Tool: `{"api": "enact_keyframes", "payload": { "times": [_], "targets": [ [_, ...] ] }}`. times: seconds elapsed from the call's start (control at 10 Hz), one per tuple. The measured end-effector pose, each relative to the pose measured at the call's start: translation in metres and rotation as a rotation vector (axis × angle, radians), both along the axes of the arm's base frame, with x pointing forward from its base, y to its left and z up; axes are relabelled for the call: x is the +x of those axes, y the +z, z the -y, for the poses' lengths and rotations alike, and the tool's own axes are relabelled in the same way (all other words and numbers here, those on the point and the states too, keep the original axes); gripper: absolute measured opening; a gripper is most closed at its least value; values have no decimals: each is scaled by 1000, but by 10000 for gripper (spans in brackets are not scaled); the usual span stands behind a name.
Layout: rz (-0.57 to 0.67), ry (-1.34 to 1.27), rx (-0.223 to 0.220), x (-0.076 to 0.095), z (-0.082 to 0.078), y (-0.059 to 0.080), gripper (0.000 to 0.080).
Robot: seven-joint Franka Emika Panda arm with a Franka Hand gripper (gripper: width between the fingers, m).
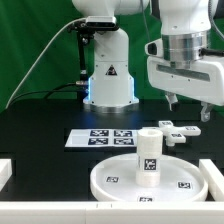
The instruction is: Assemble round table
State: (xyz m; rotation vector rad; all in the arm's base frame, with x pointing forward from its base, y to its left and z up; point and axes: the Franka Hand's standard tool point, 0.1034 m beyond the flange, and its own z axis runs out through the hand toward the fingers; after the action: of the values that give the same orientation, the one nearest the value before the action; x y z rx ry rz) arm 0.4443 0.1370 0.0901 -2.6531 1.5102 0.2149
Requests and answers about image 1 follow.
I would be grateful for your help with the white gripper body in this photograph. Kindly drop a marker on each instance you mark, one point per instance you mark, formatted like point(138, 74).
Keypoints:
point(203, 81)

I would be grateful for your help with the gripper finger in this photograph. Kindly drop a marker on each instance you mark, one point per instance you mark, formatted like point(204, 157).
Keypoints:
point(172, 101)
point(205, 112)

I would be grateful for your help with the white cross-shaped table base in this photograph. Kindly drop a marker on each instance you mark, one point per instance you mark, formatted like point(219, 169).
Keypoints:
point(175, 135)

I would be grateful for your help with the white round table top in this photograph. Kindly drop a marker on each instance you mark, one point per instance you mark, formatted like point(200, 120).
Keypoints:
point(167, 179)

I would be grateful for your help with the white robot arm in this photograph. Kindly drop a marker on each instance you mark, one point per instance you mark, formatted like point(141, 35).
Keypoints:
point(180, 62)

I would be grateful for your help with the white fiducial marker sheet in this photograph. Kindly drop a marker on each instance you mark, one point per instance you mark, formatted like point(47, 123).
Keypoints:
point(93, 138)

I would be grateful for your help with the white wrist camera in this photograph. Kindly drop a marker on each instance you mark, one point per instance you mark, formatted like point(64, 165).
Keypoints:
point(154, 48)

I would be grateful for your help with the white fence frame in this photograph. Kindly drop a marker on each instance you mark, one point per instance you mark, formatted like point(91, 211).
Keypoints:
point(211, 212)

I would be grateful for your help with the black camera stand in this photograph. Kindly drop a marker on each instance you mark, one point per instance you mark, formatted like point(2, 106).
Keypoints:
point(85, 29)

